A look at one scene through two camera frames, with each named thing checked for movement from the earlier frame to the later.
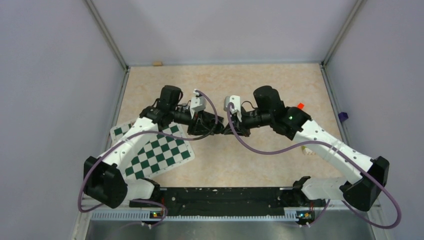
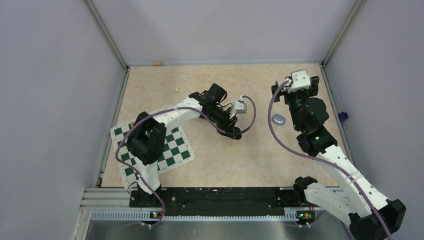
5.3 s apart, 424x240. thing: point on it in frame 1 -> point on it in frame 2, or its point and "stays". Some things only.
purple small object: (342, 116) stays
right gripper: (240, 128) -> (309, 93)
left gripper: (202, 125) -> (228, 125)
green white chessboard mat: (158, 153) stays
